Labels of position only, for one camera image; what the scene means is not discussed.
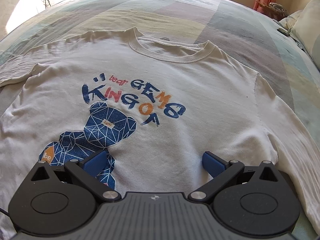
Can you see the rear pastel pillow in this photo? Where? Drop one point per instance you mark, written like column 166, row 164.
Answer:
column 289, row 21

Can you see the white printed sweatshirt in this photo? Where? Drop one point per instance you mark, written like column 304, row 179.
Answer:
column 156, row 106

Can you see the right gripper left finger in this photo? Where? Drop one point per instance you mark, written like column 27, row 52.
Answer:
column 83, row 173

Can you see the black remote control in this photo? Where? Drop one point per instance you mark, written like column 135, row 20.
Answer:
column 282, row 31

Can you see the pastel pillow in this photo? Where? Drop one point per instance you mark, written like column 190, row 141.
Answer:
column 307, row 29
column 289, row 21

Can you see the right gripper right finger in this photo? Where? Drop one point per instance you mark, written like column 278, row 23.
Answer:
column 224, row 174

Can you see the wooden bedside table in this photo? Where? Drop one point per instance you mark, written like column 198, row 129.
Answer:
column 267, row 11

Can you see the front pastel pillow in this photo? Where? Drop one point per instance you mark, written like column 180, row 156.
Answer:
column 307, row 29

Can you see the patchwork pastel bed sheet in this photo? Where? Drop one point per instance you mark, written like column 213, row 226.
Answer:
column 244, row 34

